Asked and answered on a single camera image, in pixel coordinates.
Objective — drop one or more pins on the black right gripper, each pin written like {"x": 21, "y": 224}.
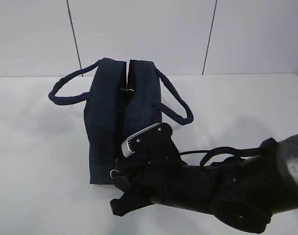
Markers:
{"x": 163, "y": 183}

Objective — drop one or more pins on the dark navy lunch bag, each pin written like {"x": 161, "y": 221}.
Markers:
{"x": 124, "y": 98}

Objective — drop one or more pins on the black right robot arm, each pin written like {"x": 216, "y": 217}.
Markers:
{"x": 243, "y": 188}

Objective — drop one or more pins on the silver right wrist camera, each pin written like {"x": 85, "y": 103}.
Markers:
{"x": 151, "y": 145}

